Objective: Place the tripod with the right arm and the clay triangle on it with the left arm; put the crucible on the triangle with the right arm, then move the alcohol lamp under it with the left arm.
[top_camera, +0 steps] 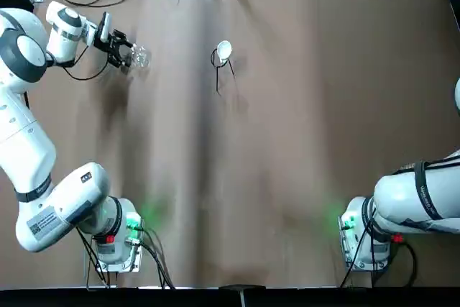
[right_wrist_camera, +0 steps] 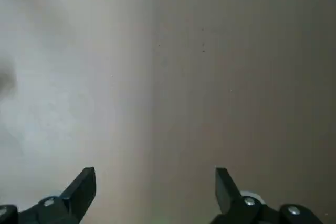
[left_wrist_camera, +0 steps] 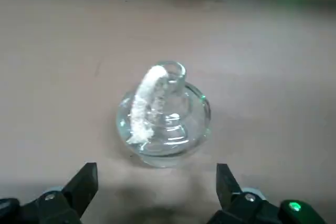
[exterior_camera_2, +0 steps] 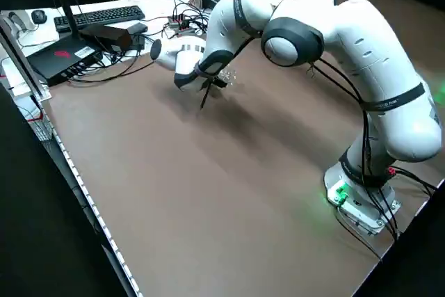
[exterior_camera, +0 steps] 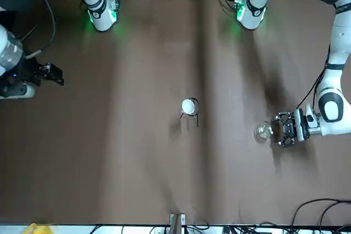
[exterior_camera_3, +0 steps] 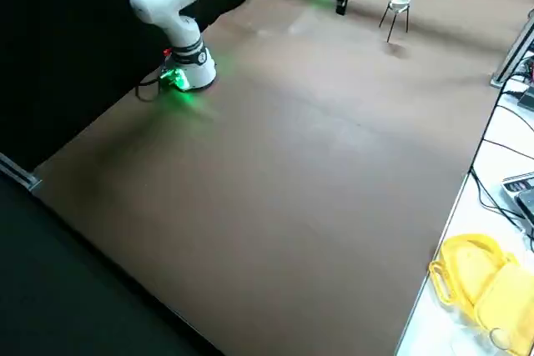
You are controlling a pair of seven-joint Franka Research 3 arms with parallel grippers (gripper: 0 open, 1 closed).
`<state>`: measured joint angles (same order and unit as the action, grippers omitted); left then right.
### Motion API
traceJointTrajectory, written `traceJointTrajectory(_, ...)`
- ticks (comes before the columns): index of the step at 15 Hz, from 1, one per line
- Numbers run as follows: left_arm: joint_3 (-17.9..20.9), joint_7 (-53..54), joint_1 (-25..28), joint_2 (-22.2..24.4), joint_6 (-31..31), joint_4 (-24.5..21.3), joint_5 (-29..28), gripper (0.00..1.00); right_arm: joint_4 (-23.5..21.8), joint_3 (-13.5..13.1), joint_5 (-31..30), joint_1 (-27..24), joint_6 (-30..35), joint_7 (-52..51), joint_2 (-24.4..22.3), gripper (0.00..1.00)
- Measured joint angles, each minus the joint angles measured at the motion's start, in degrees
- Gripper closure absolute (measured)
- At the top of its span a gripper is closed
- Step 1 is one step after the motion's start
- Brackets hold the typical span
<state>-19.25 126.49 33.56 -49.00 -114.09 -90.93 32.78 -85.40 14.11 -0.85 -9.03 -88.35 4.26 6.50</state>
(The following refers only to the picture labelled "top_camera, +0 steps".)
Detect clear glass alcohol lamp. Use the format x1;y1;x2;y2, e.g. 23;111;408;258
129;43;153;72

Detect black base cables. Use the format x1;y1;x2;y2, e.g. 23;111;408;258
138;226;177;290
339;238;420;288

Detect black left base cables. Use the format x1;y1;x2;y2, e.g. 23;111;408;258
138;226;177;290

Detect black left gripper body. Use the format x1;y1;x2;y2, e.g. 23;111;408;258
93;28;122;59

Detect black right base cables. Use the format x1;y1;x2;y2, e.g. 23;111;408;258
339;238;420;288

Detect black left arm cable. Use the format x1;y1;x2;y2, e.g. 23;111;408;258
63;41;111;81

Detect white porcelain crucible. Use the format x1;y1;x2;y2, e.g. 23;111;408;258
216;40;233;64

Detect black metal tripod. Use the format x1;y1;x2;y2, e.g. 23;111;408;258
210;47;237;93

